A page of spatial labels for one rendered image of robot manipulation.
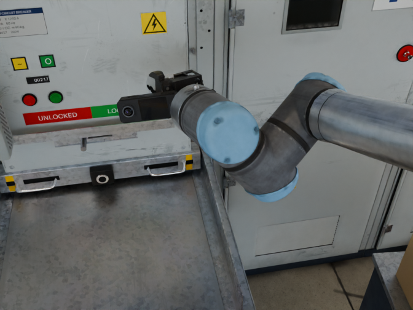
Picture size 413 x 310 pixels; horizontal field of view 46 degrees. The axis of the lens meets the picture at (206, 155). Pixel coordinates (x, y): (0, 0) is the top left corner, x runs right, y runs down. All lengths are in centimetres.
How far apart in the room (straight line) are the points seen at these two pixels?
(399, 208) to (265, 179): 139
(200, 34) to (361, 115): 76
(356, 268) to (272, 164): 155
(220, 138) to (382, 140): 23
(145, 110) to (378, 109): 42
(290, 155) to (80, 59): 56
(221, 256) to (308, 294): 105
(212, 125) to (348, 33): 86
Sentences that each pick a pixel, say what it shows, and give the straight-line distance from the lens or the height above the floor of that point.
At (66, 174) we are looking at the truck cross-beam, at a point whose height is 90.
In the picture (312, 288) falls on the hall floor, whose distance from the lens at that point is 220.
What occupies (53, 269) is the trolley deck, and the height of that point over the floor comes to 85.
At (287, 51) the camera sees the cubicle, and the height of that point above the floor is 109.
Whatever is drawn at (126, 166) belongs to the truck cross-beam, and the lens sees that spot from 133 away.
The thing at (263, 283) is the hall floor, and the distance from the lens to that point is 219.
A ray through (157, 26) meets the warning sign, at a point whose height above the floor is 130.
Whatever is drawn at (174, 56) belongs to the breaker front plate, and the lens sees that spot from 117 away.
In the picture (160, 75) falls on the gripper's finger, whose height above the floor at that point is 129.
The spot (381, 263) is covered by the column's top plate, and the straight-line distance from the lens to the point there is 137.
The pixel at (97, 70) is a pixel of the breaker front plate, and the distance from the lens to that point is 117.
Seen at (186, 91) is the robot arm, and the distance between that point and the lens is 84.
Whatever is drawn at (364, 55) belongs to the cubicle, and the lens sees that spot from 158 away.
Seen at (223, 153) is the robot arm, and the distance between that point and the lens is 74.
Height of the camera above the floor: 178
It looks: 40 degrees down
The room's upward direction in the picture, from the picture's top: straight up
